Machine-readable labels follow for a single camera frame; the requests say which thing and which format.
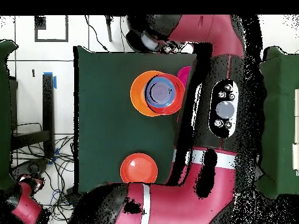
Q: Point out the dark green tablecloth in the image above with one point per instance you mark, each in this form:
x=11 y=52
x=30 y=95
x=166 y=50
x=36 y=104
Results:
x=105 y=128

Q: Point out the large orange bowl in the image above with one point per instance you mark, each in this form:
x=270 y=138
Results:
x=137 y=93

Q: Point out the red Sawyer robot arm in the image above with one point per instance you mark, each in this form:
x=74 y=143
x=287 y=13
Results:
x=25 y=205
x=186 y=198

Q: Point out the small crimson bowl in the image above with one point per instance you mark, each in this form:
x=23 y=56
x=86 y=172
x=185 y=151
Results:
x=184 y=74

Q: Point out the black tripod leg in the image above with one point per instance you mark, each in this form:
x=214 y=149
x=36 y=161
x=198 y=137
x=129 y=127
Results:
x=109 y=30

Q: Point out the small translucent blue bowl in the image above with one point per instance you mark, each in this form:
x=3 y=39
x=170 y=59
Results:
x=161 y=92

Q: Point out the black power brick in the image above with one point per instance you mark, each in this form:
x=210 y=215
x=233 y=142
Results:
x=72 y=194

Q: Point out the green cloth side table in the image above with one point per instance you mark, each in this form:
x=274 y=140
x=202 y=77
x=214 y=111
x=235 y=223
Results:
x=280 y=116
x=4 y=116

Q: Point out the red-orange plastic bowl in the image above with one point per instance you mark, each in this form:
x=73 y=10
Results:
x=179 y=95
x=139 y=169

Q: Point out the black stand with blue tape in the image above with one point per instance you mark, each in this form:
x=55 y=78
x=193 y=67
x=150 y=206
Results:
x=48 y=105

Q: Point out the black square frame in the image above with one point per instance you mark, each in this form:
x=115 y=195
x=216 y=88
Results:
x=66 y=30

